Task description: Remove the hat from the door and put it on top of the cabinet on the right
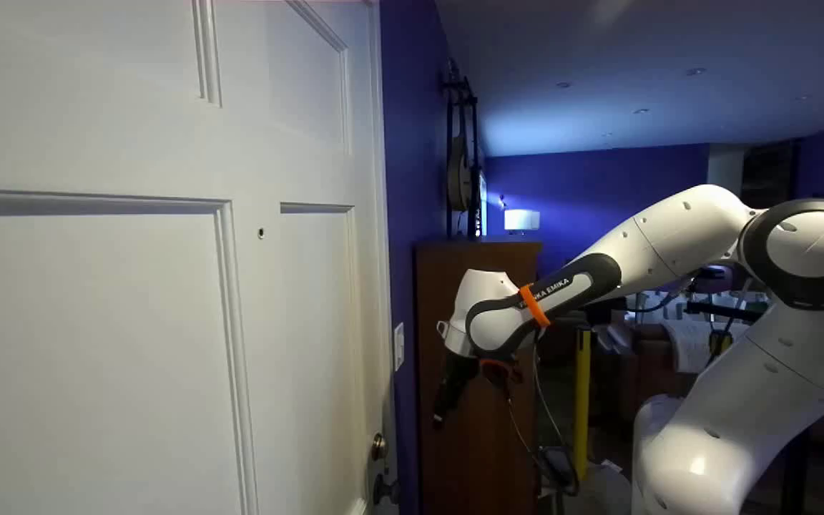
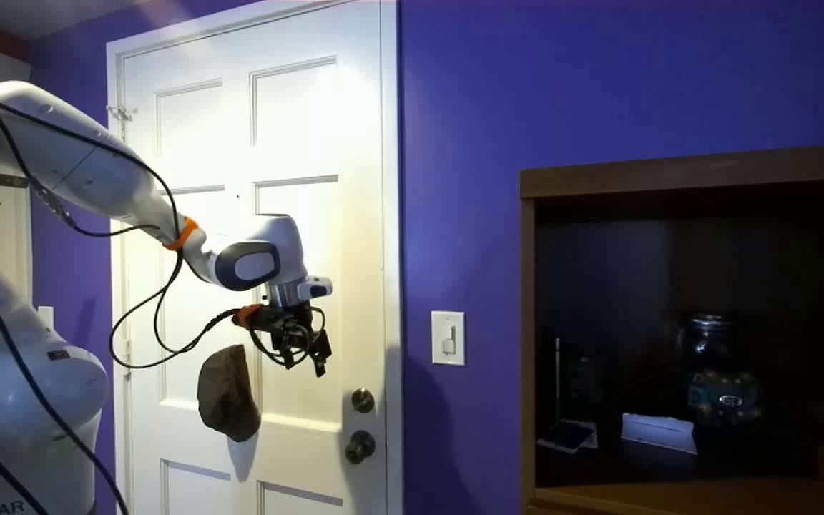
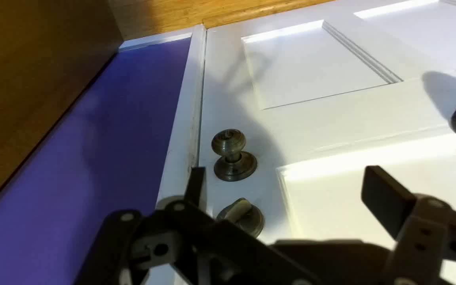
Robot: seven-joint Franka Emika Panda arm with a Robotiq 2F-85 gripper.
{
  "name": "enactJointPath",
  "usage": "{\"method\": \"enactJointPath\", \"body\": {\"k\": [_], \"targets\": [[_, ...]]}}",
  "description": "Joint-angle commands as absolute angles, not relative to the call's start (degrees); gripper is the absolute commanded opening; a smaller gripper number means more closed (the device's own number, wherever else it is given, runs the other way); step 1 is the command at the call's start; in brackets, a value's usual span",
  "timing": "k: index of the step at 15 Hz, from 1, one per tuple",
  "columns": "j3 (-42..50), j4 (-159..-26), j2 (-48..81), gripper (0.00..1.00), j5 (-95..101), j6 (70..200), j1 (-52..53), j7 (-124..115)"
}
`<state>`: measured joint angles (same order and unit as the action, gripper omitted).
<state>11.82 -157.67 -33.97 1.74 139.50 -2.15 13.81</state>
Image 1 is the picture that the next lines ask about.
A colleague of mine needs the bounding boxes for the yellow stand post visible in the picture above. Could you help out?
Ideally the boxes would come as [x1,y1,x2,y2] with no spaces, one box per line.
[572,330,593,484]

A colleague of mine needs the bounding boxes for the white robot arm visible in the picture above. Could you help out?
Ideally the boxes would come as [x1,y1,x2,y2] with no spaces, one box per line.
[432,184,824,515]

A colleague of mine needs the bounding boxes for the black metal wall decoration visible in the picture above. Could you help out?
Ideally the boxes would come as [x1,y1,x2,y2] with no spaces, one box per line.
[442,67,482,240]

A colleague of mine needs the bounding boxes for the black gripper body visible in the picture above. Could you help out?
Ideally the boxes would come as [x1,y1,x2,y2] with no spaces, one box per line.
[432,356,477,427]

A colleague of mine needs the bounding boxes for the brown wooden cabinet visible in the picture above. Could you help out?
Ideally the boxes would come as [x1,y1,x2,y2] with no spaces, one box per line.
[414,243,542,515]

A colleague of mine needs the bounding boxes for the white panelled door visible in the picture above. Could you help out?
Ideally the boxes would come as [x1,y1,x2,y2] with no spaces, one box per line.
[0,0,389,515]

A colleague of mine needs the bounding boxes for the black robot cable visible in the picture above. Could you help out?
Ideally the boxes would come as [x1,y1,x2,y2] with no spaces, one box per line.
[502,351,582,482]

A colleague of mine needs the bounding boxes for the white light switch plate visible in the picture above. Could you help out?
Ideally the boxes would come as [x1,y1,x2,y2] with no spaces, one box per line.
[392,323,407,373]

